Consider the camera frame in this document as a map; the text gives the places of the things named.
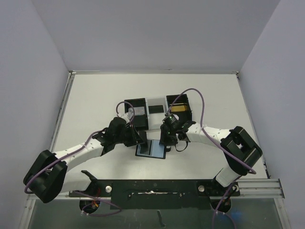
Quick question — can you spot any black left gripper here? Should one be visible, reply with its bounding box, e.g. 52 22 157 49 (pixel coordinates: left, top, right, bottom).
114 124 144 147

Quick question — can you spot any black card from holder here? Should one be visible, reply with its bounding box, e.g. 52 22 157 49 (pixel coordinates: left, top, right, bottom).
139 131 147 146

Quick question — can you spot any black leather card holder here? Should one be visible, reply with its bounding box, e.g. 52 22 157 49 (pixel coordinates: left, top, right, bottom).
135 139 171 159

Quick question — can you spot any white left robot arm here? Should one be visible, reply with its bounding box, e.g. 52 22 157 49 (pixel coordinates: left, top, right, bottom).
23 117 147 203

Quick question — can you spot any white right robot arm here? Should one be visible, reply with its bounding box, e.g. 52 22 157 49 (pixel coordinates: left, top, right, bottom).
160 119 263 195

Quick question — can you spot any silver credit card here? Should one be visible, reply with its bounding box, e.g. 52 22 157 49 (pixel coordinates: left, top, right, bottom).
128 106 146 116

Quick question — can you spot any black credit card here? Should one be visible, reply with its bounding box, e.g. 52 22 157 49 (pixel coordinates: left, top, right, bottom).
148 105 164 114

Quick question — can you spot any gold credit card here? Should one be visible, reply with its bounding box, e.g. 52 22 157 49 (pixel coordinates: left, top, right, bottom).
171 104 189 113

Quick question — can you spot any black left bin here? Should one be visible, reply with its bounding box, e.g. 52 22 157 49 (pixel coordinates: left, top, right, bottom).
125 98 149 131

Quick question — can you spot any white middle bin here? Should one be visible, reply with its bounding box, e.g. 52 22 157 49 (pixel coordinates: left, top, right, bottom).
145 96 169 130

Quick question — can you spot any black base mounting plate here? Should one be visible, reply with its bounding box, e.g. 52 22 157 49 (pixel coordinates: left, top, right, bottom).
83 179 240 210

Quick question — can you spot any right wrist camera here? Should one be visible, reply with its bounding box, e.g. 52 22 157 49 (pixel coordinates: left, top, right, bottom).
163 113 182 131

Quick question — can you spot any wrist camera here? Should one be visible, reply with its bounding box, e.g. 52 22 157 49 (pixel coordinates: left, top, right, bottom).
163 113 182 131
117 112 134 123

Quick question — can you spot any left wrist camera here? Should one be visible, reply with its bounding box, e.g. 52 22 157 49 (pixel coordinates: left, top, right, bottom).
117 112 134 123

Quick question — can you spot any aluminium frame rail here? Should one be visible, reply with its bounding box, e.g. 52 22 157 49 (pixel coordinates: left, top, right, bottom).
20 70 76 229

